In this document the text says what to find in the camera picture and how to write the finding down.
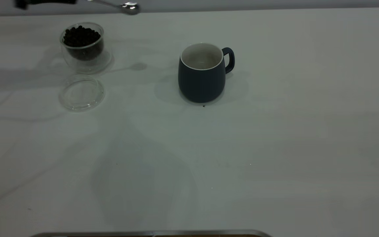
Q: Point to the dark blue ceramic mug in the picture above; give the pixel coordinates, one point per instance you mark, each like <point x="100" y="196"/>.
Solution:
<point x="201" y="84"/>

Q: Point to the small clear glass dish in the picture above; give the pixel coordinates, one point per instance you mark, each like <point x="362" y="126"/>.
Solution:
<point x="81" y="93"/>

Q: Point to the grey metal bar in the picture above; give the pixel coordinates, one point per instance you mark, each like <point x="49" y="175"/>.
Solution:
<point x="143" y="233"/>

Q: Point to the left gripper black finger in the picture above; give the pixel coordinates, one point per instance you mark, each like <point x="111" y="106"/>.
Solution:
<point x="44" y="1"/>

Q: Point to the dark coffee beans pile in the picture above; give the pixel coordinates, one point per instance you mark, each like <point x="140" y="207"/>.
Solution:
<point x="81" y="37"/>

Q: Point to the clear double-wall glass cup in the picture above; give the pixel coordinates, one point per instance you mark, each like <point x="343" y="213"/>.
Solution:
<point x="89" y="64"/>

